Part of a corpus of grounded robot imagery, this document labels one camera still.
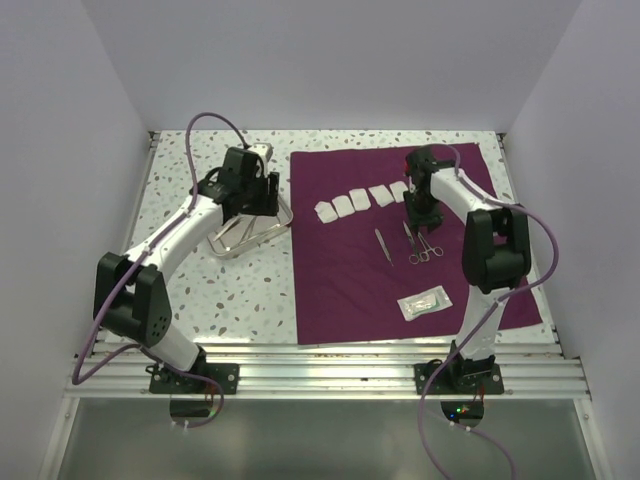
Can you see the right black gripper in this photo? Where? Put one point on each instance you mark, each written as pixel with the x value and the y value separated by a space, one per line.
pixel 432 220

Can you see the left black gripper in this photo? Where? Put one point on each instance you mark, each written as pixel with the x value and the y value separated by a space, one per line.
pixel 266 206

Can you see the white gauze pad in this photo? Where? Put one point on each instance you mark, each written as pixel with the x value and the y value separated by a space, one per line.
pixel 360 199
pixel 381 195
pixel 398 189
pixel 325 212
pixel 343 206

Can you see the steel surgical scissors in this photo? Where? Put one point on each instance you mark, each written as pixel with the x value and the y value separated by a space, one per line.
pixel 416 256

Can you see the steel scalpel handle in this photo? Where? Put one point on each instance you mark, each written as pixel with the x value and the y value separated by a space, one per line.
pixel 383 246

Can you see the stainless steel tray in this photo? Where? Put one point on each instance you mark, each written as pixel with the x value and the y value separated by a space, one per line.
pixel 265 229

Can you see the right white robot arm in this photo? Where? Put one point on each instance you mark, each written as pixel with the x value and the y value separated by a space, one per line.
pixel 495 259

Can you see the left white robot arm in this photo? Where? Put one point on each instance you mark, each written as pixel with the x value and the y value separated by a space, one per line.
pixel 131 298

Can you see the purple surgical cloth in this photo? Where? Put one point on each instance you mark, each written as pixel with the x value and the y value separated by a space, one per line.
pixel 345 289

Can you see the sealed suture packet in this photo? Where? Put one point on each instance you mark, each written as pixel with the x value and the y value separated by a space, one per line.
pixel 430 301

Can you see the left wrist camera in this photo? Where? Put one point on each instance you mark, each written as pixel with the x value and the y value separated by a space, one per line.
pixel 264 150

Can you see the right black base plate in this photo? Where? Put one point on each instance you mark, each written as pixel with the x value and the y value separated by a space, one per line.
pixel 458 381

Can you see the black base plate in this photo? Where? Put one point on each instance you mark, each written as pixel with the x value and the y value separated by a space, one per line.
pixel 216 377
pixel 458 381

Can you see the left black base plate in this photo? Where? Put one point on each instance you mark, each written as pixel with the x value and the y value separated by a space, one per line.
pixel 216 377

